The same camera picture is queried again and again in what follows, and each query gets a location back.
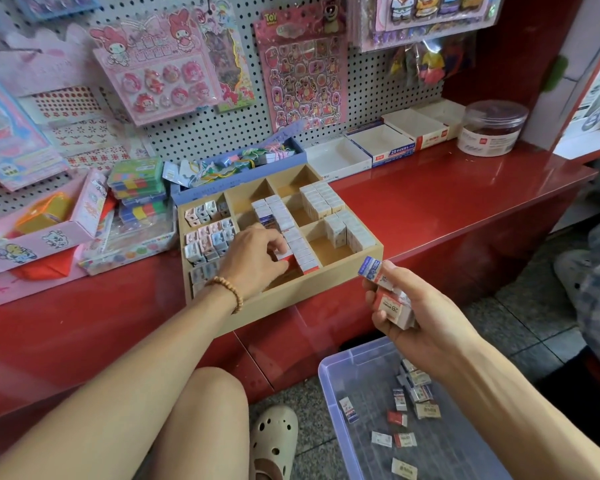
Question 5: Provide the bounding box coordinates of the yellow orange toy box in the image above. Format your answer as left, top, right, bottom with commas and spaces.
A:
15, 191, 74, 236

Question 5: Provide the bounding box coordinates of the green edged sticker pack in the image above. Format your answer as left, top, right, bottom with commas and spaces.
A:
195, 0, 258, 114

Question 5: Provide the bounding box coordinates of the person's right forearm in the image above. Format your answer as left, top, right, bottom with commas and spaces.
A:
435, 339, 600, 480

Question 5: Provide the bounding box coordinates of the pink sticker pack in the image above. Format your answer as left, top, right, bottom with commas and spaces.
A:
253, 0, 351, 136
88, 7, 224, 128

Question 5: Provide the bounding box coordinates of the pastel cartoon sticker pack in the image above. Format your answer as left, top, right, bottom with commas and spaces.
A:
0, 65, 73, 193

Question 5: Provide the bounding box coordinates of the blue box of trinkets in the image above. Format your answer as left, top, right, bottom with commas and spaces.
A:
162, 123, 308, 206

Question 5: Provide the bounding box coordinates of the red patterned sticker sheet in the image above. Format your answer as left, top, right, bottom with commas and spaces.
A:
30, 87, 156, 176

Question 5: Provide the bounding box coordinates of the person's left leg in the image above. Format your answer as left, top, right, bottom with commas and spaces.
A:
150, 367, 251, 480

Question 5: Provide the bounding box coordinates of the pale pink card pack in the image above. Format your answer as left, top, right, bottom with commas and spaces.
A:
0, 25, 101, 96

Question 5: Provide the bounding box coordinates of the person's right hand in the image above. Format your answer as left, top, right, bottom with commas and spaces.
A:
363, 259, 481, 382

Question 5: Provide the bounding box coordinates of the stack of colourful packs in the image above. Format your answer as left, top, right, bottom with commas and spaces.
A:
107, 157, 171, 231

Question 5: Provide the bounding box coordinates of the wooden compartment tray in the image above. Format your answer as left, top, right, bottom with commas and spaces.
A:
177, 163, 386, 338

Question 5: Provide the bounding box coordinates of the red display counter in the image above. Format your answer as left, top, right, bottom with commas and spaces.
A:
0, 139, 598, 456

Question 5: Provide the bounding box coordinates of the person's left cream clog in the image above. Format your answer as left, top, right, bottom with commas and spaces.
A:
248, 403, 300, 480

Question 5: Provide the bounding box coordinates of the person's left hand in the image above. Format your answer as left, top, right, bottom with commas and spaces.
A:
212, 223, 293, 302

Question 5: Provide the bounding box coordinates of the white tray box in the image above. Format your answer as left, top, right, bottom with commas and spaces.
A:
347, 121, 418, 168
305, 135, 373, 183
382, 97, 468, 151

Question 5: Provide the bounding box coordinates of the blue white eraser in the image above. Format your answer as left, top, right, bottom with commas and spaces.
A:
338, 395, 360, 424

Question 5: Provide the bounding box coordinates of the red folded cloth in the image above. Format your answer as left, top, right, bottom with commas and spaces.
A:
15, 249, 76, 283

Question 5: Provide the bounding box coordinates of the white side shelf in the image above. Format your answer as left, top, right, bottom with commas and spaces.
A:
525, 0, 600, 164

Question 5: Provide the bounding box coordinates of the clear glitter sticker sheet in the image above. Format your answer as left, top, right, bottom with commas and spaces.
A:
10, 0, 101, 21

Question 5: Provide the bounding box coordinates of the clear bag of colourful toys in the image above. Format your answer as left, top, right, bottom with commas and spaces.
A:
388, 35, 471, 88

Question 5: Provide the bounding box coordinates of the person's left forearm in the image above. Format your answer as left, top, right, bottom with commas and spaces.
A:
0, 289, 241, 480

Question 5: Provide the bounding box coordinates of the round clear plastic jar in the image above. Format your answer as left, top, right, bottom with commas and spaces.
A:
457, 99, 530, 159

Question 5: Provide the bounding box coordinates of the handful of boxed erasers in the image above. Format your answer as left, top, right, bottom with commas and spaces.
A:
357, 255, 418, 331

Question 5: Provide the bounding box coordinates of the white pegboard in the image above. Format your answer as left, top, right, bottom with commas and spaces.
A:
0, 0, 471, 218

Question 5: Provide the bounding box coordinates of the pink tray of trinkets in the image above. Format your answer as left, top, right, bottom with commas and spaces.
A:
0, 167, 111, 306

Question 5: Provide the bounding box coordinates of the beaded wooden bracelet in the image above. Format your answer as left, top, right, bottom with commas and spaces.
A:
204, 275, 244, 316

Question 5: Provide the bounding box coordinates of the clear plastic storage bin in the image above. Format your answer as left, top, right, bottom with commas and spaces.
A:
317, 337, 516, 480

